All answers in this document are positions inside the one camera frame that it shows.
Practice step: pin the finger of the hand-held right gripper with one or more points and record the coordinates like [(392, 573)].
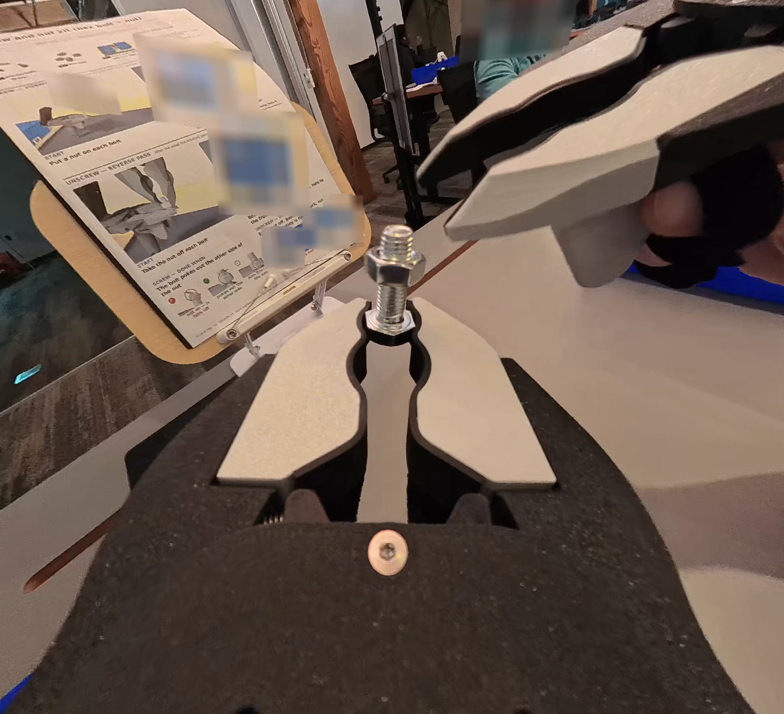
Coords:
[(582, 162), (539, 89)]

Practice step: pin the small blue storage bin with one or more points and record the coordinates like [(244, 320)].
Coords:
[(429, 72)]

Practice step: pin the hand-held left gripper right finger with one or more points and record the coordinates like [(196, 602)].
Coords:
[(478, 407)]

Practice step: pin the silver hex bolt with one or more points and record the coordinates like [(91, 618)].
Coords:
[(392, 303)]

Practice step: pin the white sheet clip bar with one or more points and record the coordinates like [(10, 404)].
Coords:
[(245, 325)]

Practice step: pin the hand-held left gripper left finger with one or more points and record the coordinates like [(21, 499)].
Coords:
[(294, 407)]

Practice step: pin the blue plastic bin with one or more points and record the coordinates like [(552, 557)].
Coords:
[(747, 291)]

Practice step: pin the wooden standing desk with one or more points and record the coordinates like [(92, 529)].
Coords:
[(426, 90)]

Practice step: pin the white stand base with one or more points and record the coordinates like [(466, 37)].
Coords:
[(248, 362)]

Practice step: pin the black office chair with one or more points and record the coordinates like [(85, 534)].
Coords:
[(456, 92), (367, 89)]

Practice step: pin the person's right hand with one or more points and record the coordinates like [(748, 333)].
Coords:
[(671, 208)]

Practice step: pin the glass desk divider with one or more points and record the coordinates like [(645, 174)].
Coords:
[(395, 89)]

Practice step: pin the instruction sheet on wooden board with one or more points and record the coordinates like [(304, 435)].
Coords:
[(79, 254)]

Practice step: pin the silver hex nut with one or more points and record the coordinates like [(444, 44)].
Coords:
[(395, 268)]

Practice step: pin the printed instruction sheet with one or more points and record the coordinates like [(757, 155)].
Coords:
[(92, 199)]

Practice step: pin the wooden pillar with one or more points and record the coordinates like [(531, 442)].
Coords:
[(315, 52)]

